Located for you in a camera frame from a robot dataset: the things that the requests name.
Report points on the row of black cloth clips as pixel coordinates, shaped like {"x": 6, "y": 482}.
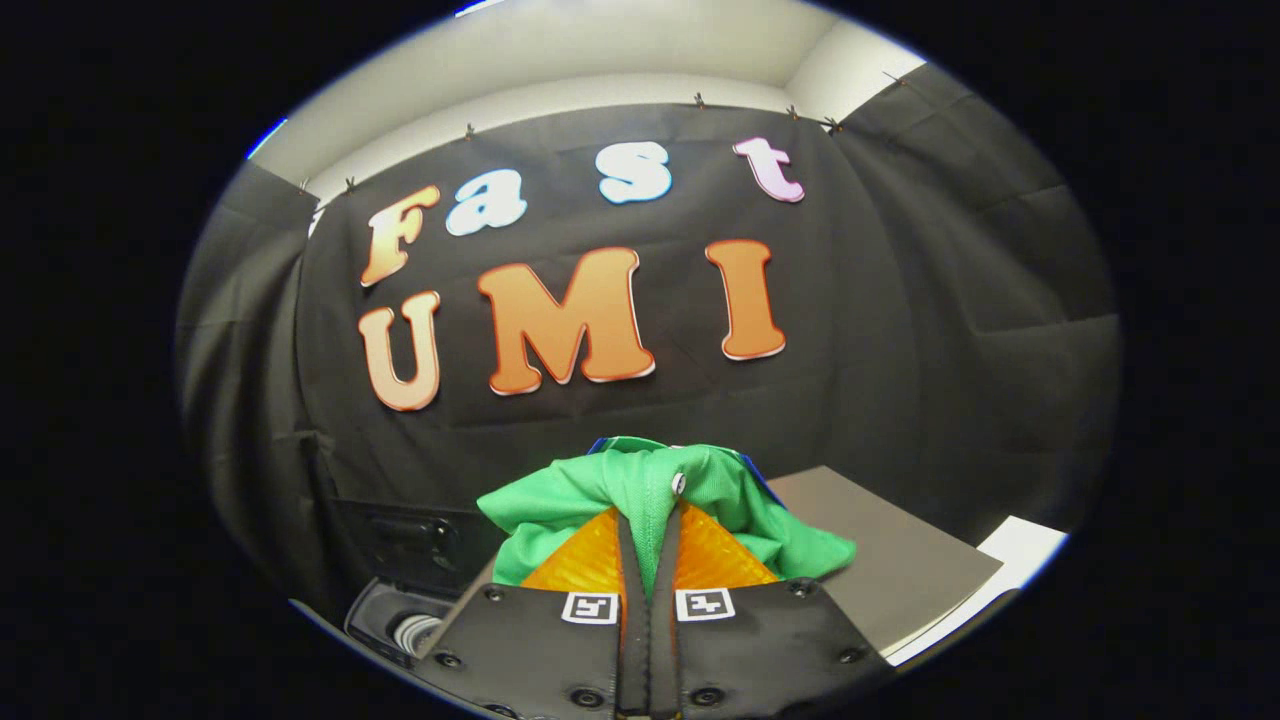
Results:
{"x": 699, "y": 101}

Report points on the black backdrop cloth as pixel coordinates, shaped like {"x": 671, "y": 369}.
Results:
{"x": 900, "y": 330}

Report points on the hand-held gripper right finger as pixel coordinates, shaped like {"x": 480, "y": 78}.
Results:
{"x": 664, "y": 640}

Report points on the white table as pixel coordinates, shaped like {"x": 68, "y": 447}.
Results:
{"x": 1020, "y": 547}

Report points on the ceiling light strip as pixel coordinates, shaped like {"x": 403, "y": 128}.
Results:
{"x": 268, "y": 137}

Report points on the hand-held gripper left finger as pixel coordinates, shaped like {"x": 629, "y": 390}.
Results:
{"x": 632, "y": 640}

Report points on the green polo shirt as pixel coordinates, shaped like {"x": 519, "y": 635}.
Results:
{"x": 600, "y": 480}

